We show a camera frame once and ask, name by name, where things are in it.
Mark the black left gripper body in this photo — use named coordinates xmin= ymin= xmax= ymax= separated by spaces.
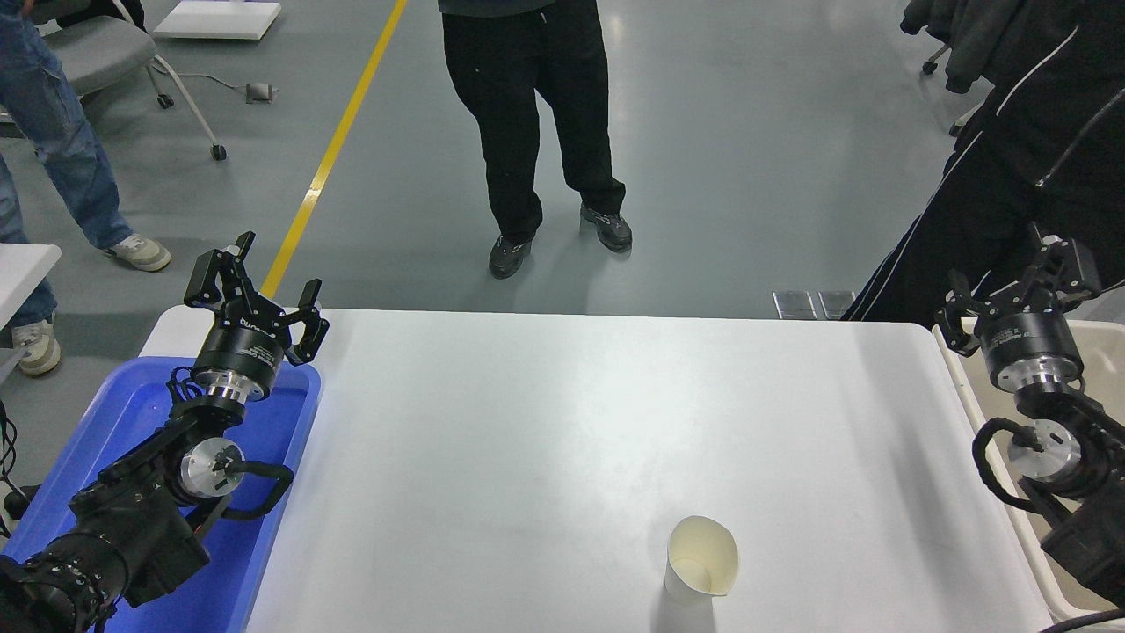
xmin=192 ymin=312 xmax=287 ymax=393

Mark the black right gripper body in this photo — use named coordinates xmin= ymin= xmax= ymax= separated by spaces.
xmin=978 ymin=308 xmax=1085 ymax=375

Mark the white paper cup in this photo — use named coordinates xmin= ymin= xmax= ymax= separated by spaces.
xmin=664 ymin=515 xmax=740 ymax=608

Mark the large pale plastic bin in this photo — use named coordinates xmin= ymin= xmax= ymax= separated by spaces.
xmin=932 ymin=318 xmax=1125 ymax=625

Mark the person in white-striped black suit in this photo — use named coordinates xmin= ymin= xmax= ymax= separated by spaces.
xmin=839 ymin=0 xmax=1125 ymax=328

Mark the blue plastic tray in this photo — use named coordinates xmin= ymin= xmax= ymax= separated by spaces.
xmin=0 ymin=356 xmax=323 ymax=633

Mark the small white side table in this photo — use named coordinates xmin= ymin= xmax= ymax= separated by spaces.
xmin=0 ymin=244 xmax=62 ymax=383

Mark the person in blue jeans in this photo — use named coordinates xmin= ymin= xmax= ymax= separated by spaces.
xmin=0 ymin=0 xmax=172 ymax=377

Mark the dark hanging jacket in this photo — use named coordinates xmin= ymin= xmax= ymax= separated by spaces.
xmin=901 ymin=0 xmax=1025 ymax=94

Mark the white flat board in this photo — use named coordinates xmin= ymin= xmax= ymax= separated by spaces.
xmin=153 ymin=0 xmax=282 ymax=41

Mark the grey office chair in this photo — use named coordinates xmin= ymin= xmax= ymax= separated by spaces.
xmin=35 ymin=0 xmax=228 ymax=162

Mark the person in plain black trousers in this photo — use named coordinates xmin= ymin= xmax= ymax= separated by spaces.
xmin=438 ymin=0 xmax=634 ymax=280

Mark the black cable bundle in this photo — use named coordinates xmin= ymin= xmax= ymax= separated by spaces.
xmin=0 ymin=400 xmax=38 ymax=539

